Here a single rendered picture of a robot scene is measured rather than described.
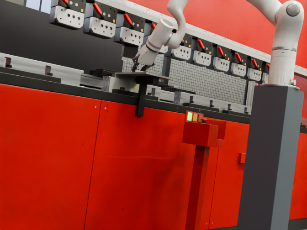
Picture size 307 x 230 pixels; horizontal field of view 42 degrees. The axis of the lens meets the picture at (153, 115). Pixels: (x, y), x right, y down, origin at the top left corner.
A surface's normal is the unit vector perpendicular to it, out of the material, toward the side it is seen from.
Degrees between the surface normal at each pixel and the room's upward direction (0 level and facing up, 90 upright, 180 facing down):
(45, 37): 90
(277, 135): 90
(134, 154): 90
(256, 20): 90
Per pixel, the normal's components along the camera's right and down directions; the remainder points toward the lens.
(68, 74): 0.66, 0.07
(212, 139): 0.81, 0.09
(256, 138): -0.70, -0.11
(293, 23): -0.09, 0.59
